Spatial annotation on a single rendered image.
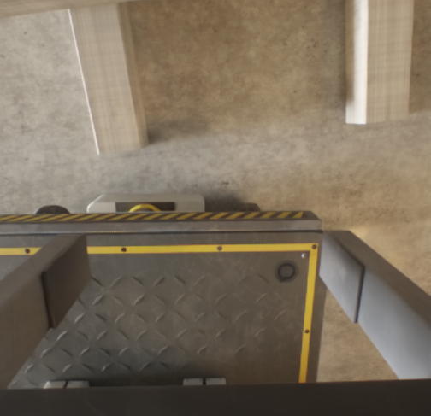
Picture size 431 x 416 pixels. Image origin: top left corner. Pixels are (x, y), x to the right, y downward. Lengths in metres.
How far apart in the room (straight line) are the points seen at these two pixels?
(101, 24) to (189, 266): 0.51
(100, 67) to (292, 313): 0.62
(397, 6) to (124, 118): 0.61
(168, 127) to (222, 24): 0.27
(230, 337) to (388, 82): 0.62
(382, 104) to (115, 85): 0.58
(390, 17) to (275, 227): 0.51
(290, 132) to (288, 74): 0.14
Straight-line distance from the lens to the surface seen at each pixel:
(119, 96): 0.73
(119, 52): 0.74
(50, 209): 0.82
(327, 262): 0.17
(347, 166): 0.89
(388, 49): 0.81
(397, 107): 0.82
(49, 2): 0.75
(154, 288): 0.57
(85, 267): 0.17
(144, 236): 0.53
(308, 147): 0.85
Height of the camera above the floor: 0.80
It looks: 75 degrees down
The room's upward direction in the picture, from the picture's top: 175 degrees clockwise
